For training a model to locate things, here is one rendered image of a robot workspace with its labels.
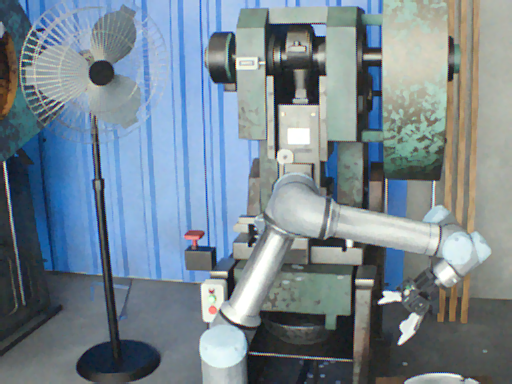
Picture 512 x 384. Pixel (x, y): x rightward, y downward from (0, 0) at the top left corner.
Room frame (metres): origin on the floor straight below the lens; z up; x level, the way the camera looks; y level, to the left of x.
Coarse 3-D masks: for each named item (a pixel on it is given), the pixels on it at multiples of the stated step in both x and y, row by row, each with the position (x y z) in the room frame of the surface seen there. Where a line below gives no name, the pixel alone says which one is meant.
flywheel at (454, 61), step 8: (448, 40) 2.07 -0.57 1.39; (448, 48) 2.05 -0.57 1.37; (456, 48) 2.08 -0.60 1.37; (448, 56) 2.05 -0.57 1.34; (456, 56) 2.07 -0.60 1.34; (448, 64) 2.05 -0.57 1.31; (456, 64) 2.07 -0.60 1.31; (448, 72) 2.06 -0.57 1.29; (456, 72) 2.09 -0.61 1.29; (448, 80) 2.09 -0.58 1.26
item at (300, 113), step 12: (276, 108) 2.16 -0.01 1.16; (288, 108) 2.15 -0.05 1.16; (300, 108) 2.14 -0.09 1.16; (312, 108) 2.13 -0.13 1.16; (288, 120) 2.15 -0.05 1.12; (300, 120) 2.14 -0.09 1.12; (312, 120) 2.13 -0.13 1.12; (288, 132) 2.15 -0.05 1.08; (300, 132) 2.14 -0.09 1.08; (312, 132) 2.13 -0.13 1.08; (288, 144) 2.15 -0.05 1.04; (300, 144) 2.14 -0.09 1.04; (312, 144) 2.13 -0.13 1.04; (288, 156) 2.14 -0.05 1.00; (300, 156) 2.14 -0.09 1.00; (312, 156) 2.13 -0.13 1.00; (288, 168) 2.12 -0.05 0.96; (300, 168) 2.11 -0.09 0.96; (312, 168) 2.11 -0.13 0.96; (324, 168) 2.20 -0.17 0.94; (324, 180) 2.20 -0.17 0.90
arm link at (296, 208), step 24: (288, 192) 1.46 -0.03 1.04; (312, 192) 1.46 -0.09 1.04; (288, 216) 1.43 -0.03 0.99; (312, 216) 1.40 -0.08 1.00; (336, 216) 1.41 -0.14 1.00; (360, 216) 1.42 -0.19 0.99; (384, 216) 1.43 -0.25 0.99; (360, 240) 1.42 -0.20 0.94; (384, 240) 1.40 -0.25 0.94; (408, 240) 1.40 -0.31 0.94; (432, 240) 1.40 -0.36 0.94; (456, 240) 1.38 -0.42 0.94; (456, 264) 1.37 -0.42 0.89
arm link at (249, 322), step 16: (288, 176) 1.59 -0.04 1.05; (304, 176) 1.59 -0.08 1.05; (272, 224) 1.54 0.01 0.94; (272, 240) 1.54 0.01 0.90; (288, 240) 1.55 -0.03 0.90; (256, 256) 1.56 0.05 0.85; (272, 256) 1.54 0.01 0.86; (256, 272) 1.55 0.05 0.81; (272, 272) 1.55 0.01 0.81; (240, 288) 1.56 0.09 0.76; (256, 288) 1.55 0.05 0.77; (224, 304) 1.59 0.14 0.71; (240, 304) 1.55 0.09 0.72; (256, 304) 1.55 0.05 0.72; (224, 320) 1.55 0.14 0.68; (240, 320) 1.54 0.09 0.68; (256, 320) 1.57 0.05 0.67
